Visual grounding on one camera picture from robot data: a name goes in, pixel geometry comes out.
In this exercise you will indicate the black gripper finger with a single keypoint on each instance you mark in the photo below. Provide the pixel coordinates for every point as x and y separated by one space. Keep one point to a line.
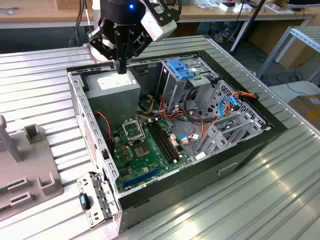
125 52
119 52

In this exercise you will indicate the grey metal disk bay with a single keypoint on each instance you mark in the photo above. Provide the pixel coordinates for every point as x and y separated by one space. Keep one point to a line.
217 130

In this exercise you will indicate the grey power supply box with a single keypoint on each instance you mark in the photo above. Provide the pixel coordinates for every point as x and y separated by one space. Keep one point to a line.
112 100

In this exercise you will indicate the brown box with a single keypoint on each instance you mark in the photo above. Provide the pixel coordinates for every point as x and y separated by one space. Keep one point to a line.
72 3

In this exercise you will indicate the blue plastic drive latch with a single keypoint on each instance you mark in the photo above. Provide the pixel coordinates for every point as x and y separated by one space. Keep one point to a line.
178 70

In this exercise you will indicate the grey metal drive cage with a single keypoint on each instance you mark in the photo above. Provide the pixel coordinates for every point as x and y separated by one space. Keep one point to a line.
175 92

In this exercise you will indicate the wooden desk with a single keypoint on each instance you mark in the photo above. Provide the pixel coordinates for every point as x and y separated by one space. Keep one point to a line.
37 15
200 15

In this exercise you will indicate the seated person legs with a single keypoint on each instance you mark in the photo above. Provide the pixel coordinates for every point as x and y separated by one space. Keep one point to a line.
219 37

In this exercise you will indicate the black RAM slot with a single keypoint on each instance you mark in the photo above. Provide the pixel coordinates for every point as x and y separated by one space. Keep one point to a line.
168 140
161 142

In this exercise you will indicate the CPU socket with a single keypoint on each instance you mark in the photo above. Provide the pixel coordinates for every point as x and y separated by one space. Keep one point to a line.
142 151

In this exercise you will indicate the green motherboard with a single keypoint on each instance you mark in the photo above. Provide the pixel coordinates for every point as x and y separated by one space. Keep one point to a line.
150 167

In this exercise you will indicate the small white box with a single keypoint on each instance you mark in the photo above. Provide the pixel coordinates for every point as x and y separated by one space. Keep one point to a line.
243 8

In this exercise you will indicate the blue expansion slot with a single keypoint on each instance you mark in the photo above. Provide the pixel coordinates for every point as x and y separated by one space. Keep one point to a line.
142 177

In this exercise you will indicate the grey parts rack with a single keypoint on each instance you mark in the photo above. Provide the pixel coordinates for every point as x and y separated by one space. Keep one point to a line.
30 160

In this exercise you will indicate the black PC case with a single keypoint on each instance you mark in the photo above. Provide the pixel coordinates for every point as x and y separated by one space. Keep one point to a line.
200 182

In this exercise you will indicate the black latch blue button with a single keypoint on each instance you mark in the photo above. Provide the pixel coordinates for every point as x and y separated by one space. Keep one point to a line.
84 201

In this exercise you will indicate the flat white tray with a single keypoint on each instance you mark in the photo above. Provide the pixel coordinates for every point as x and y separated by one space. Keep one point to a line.
277 9

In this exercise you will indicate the large cardboard box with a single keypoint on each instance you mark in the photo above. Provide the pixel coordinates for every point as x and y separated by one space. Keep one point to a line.
295 57

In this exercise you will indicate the white plastic panel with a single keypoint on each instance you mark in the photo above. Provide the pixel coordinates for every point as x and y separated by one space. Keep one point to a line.
295 90

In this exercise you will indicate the green RAM stick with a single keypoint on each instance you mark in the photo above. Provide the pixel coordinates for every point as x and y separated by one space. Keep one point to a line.
3 192

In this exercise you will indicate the cardboard box with label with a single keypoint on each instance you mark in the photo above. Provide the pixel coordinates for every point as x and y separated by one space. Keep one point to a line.
307 112

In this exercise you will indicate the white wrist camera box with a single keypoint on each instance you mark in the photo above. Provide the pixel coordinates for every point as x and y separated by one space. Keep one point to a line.
160 27

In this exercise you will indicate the silver card retainer bracket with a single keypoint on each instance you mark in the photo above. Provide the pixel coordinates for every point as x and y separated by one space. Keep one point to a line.
100 200

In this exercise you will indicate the pale metal shelf frame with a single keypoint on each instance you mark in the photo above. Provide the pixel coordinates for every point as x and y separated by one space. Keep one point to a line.
307 40

